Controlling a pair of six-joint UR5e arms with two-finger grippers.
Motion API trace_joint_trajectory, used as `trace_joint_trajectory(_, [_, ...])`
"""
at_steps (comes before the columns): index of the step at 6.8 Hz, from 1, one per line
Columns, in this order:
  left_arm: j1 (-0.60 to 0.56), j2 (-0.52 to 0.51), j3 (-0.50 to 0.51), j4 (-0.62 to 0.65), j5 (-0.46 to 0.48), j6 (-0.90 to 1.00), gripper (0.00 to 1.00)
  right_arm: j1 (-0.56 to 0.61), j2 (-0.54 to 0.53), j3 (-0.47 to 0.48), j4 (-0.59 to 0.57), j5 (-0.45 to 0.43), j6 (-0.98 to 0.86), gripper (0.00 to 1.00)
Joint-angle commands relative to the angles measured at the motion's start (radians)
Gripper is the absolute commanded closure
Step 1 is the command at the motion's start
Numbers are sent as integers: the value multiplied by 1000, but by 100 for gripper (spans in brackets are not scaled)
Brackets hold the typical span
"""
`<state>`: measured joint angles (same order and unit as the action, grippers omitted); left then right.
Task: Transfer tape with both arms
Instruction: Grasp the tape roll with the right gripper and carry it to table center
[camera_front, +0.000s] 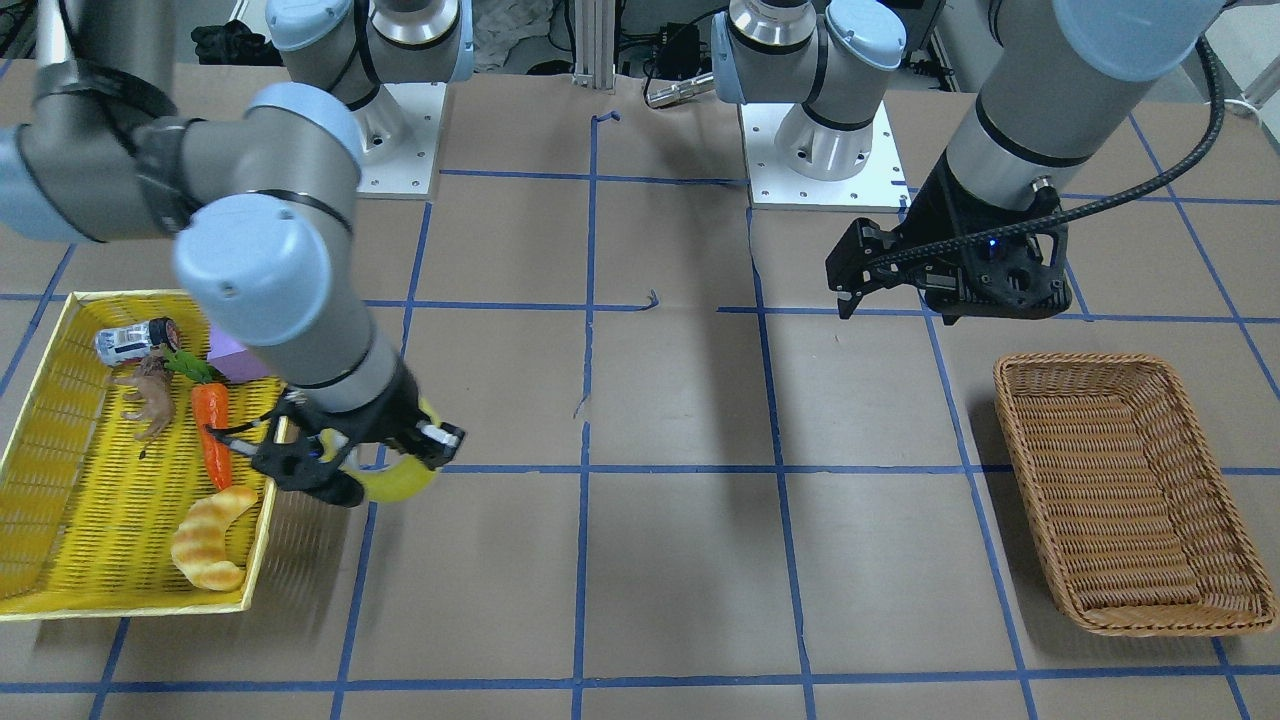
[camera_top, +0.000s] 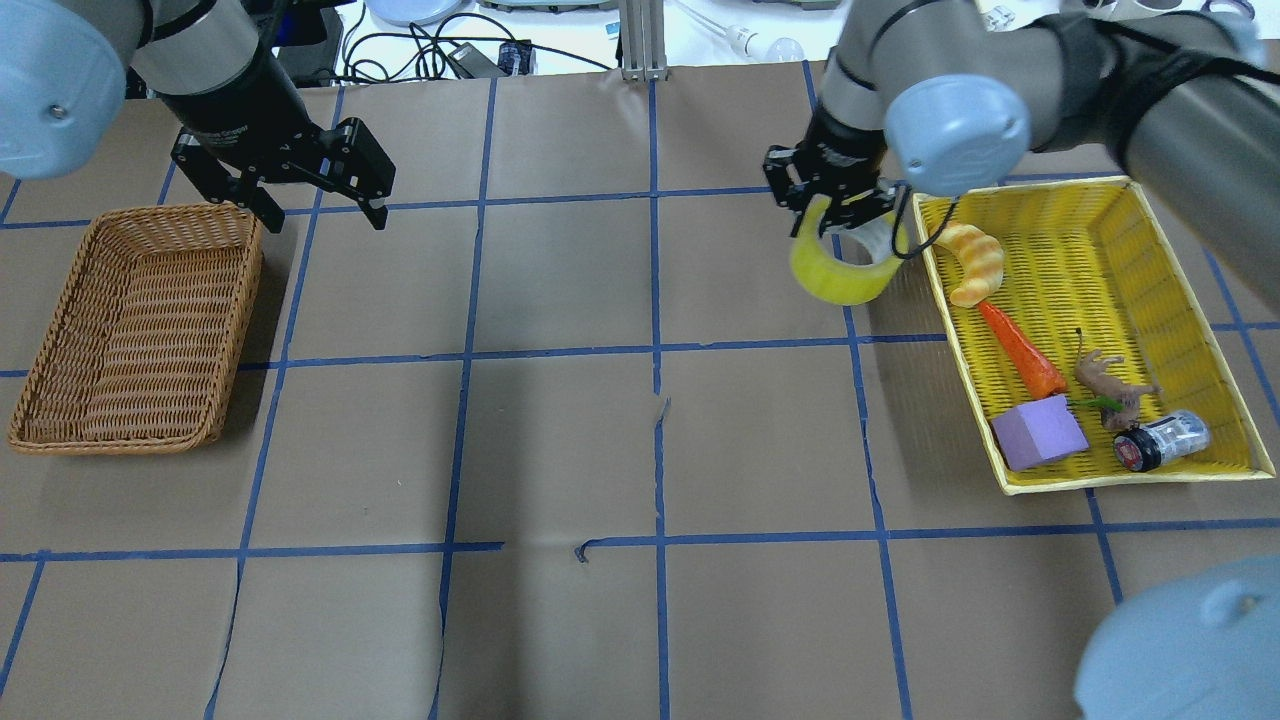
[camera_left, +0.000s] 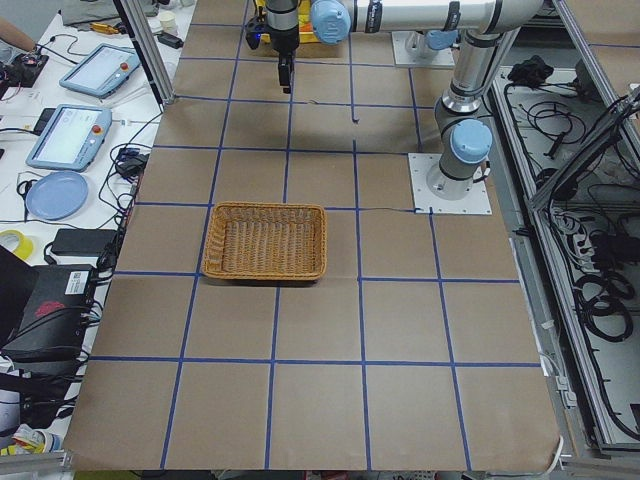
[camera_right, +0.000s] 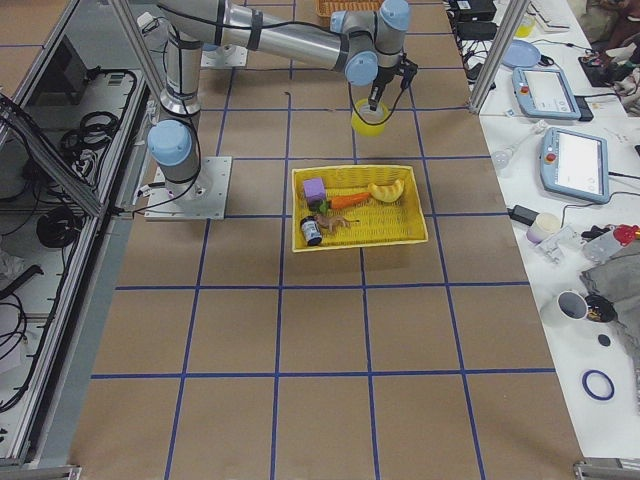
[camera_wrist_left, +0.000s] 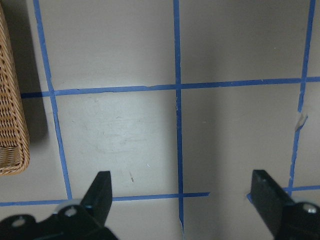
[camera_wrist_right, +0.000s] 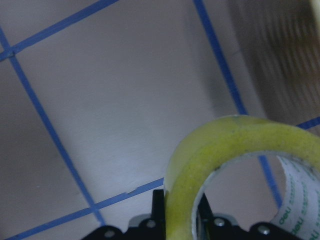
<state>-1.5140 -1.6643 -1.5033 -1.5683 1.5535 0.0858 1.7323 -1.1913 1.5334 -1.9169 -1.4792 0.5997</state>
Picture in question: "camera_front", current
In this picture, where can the yellow woven basket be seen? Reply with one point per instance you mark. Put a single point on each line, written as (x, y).
(88, 511)

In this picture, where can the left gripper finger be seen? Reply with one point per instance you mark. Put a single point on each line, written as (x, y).
(849, 270)

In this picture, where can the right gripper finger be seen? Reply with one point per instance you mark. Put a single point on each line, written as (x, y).
(434, 445)

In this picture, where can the brown wicker basket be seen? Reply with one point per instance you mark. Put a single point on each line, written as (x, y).
(1136, 530)

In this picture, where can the brown toy animal figure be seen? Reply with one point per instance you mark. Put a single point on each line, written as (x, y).
(151, 384)

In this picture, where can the yellow tape roll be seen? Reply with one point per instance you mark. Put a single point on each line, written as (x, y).
(399, 481)

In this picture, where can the toy croissant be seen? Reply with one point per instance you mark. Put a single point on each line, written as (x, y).
(199, 544)

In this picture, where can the aluminium frame post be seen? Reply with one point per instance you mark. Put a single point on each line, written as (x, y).
(594, 57)

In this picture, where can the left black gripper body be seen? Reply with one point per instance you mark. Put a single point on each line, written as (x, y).
(926, 222)

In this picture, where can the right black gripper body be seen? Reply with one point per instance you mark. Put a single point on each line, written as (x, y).
(386, 413)

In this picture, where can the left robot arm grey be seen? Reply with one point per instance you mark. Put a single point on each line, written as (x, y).
(986, 234)

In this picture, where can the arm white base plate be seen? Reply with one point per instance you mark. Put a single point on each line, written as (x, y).
(401, 130)
(770, 180)

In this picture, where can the purple foam block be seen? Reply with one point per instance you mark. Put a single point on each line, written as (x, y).
(232, 359)

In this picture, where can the black gripper cable plug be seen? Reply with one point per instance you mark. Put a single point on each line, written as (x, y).
(235, 438)

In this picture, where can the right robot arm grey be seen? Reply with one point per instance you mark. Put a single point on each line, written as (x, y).
(261, 209)

